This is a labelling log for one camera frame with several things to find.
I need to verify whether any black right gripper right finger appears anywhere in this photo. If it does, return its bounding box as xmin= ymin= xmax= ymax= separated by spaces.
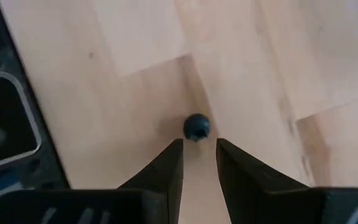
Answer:
xmin=216 ymin=138 xmax=310 ymax=224

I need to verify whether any black camera box silver rim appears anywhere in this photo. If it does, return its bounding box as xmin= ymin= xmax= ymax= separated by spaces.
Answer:
xmin=0 ymin=70 xmax=42 ymax=174

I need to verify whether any black aluminium table frame rail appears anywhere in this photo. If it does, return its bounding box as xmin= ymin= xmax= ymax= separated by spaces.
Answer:
xmin=0 ymin=0 xmax=71 ymax=190

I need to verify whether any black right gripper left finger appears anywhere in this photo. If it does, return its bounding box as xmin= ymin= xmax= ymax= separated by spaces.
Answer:
xmin=118 ymin=139 xmax=185 ymax=224

